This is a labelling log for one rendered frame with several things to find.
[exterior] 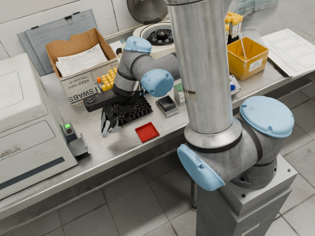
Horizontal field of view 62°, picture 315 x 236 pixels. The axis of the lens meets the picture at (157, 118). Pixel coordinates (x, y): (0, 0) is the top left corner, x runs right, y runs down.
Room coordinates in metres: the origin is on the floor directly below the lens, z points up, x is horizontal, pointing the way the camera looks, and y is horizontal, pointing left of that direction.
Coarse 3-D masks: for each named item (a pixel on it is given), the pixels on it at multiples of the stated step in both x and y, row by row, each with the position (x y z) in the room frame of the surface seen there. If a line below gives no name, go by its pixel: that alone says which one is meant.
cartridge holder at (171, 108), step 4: (168, 96) 0.75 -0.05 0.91; (160, 100) 0.74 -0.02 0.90; (164, 100) 0.74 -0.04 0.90; (168, 100) 0.75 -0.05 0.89; (172, 100) 0.72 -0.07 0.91; (160, 104) 0.72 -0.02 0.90; (164, 104) 0.73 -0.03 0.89; (168, 104) 0.72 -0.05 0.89; (172, 104) 0.70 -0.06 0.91; (160, 108) 0.71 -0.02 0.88; (164, 108) 0.69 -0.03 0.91; (168, 108) 0.69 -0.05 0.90; (172, 108) 0.70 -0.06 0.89; (176, 108) 0.70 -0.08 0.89; (164, 112) 0.68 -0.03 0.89; (168, 112) 0.68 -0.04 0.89; (172, 112) 0.68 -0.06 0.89; (176, 112) 0.68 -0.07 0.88; (168, 116) 0.67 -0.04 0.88
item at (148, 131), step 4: (148, 124) 0.65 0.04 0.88; (152, 124) 0.64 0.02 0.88; (136, 128) 0.63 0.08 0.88; (140, 128) 0.63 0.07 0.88; (144, 128) 0.63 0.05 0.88; (148, 128) 0.63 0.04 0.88; (152, 128) 0.62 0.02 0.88; (136, 132) 0.61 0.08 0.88; (140, 132) 0.61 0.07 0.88; (144, 132) 0.61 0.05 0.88; (148, 132) 0.61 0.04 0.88; (152, 132) 0.61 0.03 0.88; (156, 132) 0.60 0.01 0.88; (140, 136) 0.59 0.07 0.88; (144, 136) 0.59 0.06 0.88; (148, 136) 0.59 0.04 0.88; (152, 136) 0.58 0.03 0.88; (156, 136) 0.59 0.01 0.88; (144, 140) 0.57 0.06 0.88
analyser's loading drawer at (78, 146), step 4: (76, 140) 0.59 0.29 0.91; (80, 140) 0.58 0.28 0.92; (84, 140) 0.56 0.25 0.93; (68, 144) 0.58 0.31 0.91; (72, 144) 0.57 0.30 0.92; (76, 144) 0.57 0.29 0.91; (80, 144) 0.57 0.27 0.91; (84, 144) 0.55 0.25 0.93; (72, 148) 0.55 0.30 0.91; (76, 148) 0.55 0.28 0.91; (80, 148) 0.55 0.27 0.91; (84, 148) 0.55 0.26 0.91; (88, 148) 0.55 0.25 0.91; (72, 152) 0.54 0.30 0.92; (76, 152) 0.54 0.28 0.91; (80, 152) 0.53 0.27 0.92; (84, 152) 0.54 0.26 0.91; (88, 152) 0.54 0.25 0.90
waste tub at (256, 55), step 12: (228, 48) 0.94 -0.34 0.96; (240, 48) 0.97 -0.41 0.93; (252, 48) 0.94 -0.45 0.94; (264, 48) 0.88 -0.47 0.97; (228, 60) 0.89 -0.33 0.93; (240, 60) 0.83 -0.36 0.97; (252, 60) 0.82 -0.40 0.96; (264, 60) 0.86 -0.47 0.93; (240, 72) 0.82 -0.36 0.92; (252, 72) 0.83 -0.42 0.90
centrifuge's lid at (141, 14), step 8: (128, 0) 1.23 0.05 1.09; (136, 0) 1.26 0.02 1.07; (144, 0) 1.27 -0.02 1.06; (152, 0) 1.28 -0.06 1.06; (160, 0) 1.27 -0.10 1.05; (128, 8) 1.18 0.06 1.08; (136, 8) 1.24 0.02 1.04; (144, 8) 1.26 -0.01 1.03; (152, 8) 1.26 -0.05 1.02; (160, 8) 1.26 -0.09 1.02; (136, 16) 1.22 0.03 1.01; (144, 16) 1.24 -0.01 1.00; (152, 16) 1.24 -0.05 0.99; (160, 16) 1.24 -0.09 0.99; (144, 24) 1.18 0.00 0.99
